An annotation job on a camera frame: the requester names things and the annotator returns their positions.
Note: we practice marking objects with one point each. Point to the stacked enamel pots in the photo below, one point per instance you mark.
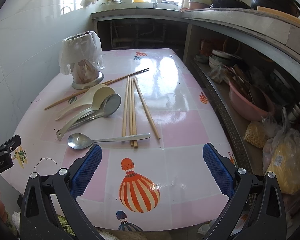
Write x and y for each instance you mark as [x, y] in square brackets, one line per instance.
[200, 4]

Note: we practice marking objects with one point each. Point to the pink plastic basin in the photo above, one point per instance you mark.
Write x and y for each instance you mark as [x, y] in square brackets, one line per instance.
[246, 109]

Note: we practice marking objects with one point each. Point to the bamboo chopstick slanted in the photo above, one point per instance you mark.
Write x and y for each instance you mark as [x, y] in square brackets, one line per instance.
[146, 109]

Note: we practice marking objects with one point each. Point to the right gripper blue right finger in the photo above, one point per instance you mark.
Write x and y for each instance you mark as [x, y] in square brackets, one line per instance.
[255, 209]

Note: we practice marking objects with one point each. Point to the glass lid pot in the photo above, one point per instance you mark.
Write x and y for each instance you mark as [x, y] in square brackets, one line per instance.
[112, 2]

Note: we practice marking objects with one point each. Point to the black frying pan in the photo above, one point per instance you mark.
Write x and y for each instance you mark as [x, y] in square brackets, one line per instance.
[230, 4]

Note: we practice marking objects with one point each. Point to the stacked white bowls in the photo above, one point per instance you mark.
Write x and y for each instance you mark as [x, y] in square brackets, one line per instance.
[218, 56]

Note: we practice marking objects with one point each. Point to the bag of corn kernels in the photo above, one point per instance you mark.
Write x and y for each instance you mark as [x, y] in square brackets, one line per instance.
[255, 134]

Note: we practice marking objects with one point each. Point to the perforated steel utensil holder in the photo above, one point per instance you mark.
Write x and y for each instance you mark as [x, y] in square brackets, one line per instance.
[84, 75]

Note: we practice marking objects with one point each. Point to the bamboo chopstick dark tip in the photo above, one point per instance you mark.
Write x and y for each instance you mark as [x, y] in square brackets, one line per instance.
[123, 77]

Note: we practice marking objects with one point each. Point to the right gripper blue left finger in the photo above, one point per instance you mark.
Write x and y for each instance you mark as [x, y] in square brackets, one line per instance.
[38, 218]

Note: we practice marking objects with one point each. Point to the white plastic bag liner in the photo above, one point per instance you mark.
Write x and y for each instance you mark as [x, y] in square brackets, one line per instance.
[84, 46]

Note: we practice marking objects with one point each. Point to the cream plastic rice ladle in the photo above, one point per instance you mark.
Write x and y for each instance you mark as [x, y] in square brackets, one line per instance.
[101, 91]

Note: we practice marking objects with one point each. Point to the yellow plastic bag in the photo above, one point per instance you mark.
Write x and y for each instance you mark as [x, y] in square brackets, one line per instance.
[285, 160]

